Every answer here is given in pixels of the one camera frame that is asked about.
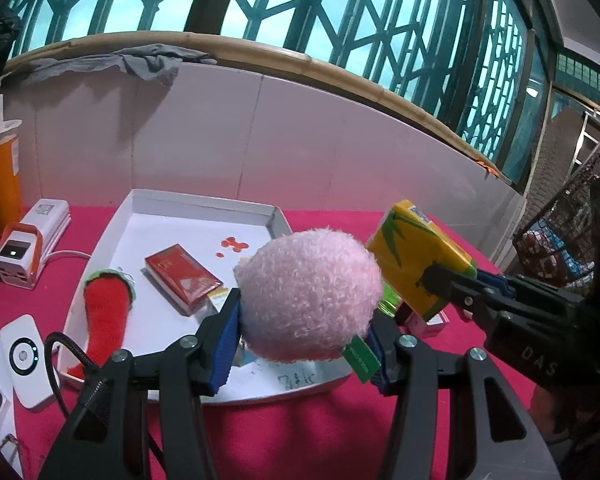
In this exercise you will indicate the white orange device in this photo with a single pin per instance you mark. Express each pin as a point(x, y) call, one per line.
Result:
point(17, 260)

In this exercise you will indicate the red cigarette box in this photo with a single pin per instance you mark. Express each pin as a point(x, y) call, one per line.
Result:
point(180, 272)

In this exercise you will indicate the red patterned cushion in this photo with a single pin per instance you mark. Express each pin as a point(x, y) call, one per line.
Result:
point(540, 255)

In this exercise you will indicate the yellow juice carton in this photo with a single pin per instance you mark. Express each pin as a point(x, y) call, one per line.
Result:
point(410, 255)

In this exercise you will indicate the white tray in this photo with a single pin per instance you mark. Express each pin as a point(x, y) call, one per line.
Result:
point(180, 230)

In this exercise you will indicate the orange cloth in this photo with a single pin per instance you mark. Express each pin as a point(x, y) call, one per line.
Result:
point(490, 167)

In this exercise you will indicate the grey cloth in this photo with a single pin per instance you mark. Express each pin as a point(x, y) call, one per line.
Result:
point(145, 62)

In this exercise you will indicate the red plush chili toy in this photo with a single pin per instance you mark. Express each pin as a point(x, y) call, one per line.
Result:
point(105, 310)

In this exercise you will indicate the pink plush ball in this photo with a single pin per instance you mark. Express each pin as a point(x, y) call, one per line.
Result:
point(305, 295)

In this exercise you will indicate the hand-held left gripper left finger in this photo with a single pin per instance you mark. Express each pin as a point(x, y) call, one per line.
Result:
point(225, 355)

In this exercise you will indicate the white straw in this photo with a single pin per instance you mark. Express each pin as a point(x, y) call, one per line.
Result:
point(1, 110)

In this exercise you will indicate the person's right forearm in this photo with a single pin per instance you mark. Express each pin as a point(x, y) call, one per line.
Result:
point(580, 425)

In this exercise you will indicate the white round-button device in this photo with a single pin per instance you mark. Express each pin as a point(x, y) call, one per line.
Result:
point(25, 360)

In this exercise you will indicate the green packet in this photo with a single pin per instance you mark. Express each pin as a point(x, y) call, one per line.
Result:
point(389, 300)

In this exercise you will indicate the bamboo sill trim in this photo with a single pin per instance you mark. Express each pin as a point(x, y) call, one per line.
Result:
point(305, 62)

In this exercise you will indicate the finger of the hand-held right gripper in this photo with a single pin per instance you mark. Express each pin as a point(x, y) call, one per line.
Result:
point(460, 290)
point(495, 281)

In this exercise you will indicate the pink tablecloth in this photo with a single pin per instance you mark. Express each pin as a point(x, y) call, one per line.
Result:
point(305, 435)

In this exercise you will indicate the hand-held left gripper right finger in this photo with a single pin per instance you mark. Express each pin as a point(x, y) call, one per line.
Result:
point(387, 380)

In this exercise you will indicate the white pink-edged box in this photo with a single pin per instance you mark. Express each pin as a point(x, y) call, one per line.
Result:
point(427, 327)

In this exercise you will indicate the wicker hanging chair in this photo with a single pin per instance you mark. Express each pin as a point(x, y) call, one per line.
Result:
point(555, 220)

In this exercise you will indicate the orange cup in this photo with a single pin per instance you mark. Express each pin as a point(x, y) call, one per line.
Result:
point(0, 185)

